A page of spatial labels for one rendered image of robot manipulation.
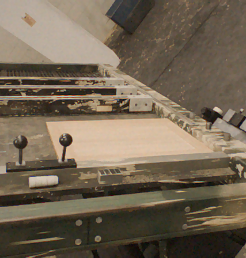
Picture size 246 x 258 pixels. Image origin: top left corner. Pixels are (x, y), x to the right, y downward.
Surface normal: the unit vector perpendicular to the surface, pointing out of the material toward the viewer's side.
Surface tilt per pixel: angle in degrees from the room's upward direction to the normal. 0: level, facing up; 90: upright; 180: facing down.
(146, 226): 90
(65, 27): 90
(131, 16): 90
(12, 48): 90
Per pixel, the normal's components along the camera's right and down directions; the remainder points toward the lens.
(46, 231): 0.31, 0.33
